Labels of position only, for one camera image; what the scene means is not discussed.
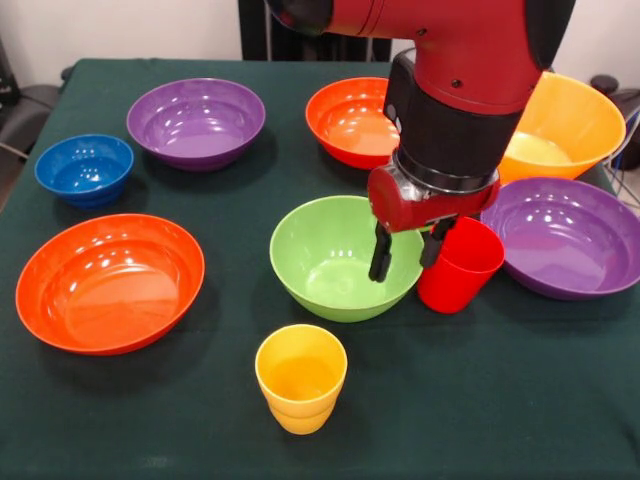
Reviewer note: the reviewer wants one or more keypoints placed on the red plastic cup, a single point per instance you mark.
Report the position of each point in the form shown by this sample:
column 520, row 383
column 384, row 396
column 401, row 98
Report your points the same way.
column 460, row 275

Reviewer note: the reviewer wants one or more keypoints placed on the yellow plastic cup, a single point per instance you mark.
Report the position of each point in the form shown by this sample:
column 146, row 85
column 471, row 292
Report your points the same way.
column 300, row 390

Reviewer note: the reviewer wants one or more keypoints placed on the purple plastic bowl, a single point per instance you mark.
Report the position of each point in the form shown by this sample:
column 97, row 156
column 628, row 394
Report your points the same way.
column 195, row 135
column 560, row 250

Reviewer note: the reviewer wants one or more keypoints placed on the large orange plastic bowl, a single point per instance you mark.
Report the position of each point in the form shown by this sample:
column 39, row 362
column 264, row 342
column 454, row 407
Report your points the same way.
column 575, row 115

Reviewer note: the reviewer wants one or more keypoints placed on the dark green tablecloth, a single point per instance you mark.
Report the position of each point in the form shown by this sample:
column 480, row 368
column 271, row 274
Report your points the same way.
column 450, row 400

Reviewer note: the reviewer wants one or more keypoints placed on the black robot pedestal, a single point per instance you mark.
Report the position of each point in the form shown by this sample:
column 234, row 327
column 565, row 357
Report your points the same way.
column 255, row 35

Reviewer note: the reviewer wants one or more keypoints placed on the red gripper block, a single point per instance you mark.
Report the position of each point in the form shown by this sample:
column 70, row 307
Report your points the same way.
column 390, row 200

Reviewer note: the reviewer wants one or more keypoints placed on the green plastic bowl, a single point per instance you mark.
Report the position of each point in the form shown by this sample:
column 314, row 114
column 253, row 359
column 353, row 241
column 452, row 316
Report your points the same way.
column 320, row 270

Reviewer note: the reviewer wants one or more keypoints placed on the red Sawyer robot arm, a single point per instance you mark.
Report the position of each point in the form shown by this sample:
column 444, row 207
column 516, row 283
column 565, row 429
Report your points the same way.
column 475, row 50

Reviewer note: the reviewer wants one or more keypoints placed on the orange-red plastic bowl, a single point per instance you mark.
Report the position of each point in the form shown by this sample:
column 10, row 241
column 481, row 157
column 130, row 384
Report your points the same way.
column 345, row 125
column 110, row 290

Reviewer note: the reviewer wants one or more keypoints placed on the black chair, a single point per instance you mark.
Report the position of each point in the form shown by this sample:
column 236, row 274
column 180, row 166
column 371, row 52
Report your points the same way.
column 625, row 100
column 30, row 110

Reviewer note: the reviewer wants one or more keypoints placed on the small blue plastic bowl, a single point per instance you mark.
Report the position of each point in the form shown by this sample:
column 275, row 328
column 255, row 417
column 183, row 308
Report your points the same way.
column 82, row 170

